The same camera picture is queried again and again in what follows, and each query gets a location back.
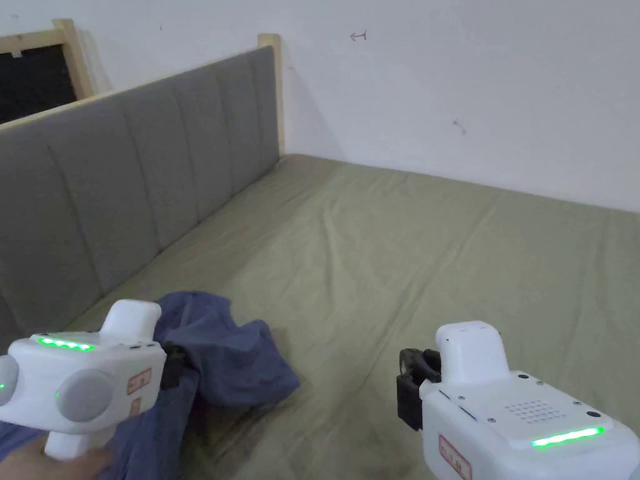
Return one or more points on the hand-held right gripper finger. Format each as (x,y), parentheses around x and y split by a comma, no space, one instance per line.
(418,361)

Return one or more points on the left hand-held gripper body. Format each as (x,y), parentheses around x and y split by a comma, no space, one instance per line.
(95,370)

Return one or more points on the bed with pale green sheet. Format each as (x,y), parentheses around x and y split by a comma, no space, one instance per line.
(400,280)

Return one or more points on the person's left hand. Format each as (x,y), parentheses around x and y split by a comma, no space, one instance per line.
(60,465)

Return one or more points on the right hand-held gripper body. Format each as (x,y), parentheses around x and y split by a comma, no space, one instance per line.
(505,420)

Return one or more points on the dark blue shirt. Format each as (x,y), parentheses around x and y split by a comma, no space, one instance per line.
(235,360)

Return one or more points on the grey padded headboard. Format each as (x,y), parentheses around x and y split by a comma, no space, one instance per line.
(125,175)

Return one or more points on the wooden frame with black panel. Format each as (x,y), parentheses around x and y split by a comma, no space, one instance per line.
(35,75)

